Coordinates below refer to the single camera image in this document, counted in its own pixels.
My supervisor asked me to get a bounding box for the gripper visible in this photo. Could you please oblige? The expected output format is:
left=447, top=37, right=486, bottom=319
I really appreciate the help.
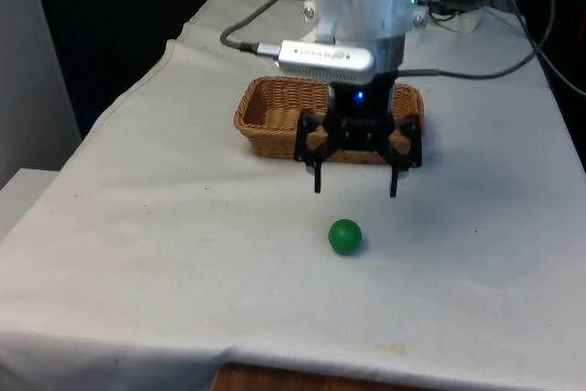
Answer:
left=293, top=71, right=424, bottom=199

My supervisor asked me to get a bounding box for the green ball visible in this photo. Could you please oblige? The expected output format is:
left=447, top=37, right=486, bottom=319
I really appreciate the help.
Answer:
left=327, top=218, right=364, bottom=256

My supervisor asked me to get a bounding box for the brown wicker basket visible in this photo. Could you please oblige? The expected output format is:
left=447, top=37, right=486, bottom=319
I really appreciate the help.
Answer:
left=233, top=75, right=426, bottom=166

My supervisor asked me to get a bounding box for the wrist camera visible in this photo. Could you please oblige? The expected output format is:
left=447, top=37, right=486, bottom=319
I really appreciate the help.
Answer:
left=277, top=38, right=377, bottom=84

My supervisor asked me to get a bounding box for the grey cable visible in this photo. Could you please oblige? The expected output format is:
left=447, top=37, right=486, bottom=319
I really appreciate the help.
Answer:
left=396, top=0, right=557, bottom=80
left=220, top=0, right=281, bottom=60

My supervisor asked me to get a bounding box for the black cable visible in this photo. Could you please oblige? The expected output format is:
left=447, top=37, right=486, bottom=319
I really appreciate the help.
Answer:
left=506, top=0, right=586, bottom=97

